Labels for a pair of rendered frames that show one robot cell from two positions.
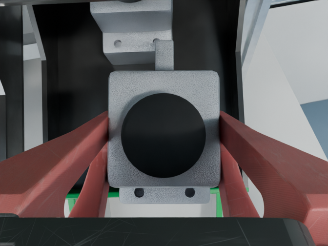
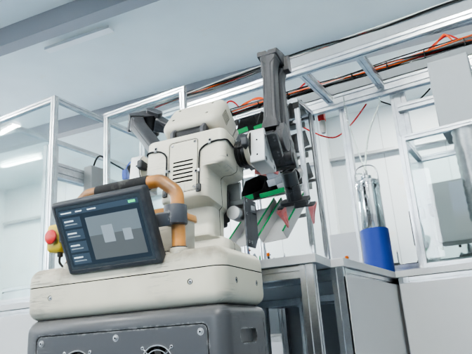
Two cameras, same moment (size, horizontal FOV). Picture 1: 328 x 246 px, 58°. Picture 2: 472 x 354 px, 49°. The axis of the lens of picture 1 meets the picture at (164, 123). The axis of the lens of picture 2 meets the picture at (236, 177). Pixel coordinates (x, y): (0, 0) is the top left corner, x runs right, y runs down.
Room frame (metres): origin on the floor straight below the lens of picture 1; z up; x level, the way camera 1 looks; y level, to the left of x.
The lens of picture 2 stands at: (-1.75, -1.18, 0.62)
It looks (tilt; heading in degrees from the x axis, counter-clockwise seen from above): 17 degrees up; 38
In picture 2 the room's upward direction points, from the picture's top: 4 degrees counter-clockwise
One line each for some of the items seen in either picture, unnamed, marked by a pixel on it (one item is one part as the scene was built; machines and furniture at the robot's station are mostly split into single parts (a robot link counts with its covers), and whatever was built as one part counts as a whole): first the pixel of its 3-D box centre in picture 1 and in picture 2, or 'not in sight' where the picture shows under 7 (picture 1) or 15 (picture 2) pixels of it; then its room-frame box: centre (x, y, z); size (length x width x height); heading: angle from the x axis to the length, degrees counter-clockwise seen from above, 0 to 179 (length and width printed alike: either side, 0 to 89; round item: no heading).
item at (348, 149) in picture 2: not in sight; (352, 174); (1.22, 0.16, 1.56); 0.04 x 0.04 x 1.39; 8
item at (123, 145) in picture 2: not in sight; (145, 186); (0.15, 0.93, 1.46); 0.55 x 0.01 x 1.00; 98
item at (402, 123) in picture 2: not in sight; (409, 161); (1.27, -0.19, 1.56); 0.09 x 0.04 x 1.39; 98
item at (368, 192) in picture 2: not in sight; (369, 197); (0.96, -0.04, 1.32); 0.14 x 0.14 x 0.38
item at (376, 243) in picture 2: not in sight; (377, 253); (0.96, -0.04, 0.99); 0.16 x 0.16 x 0.27
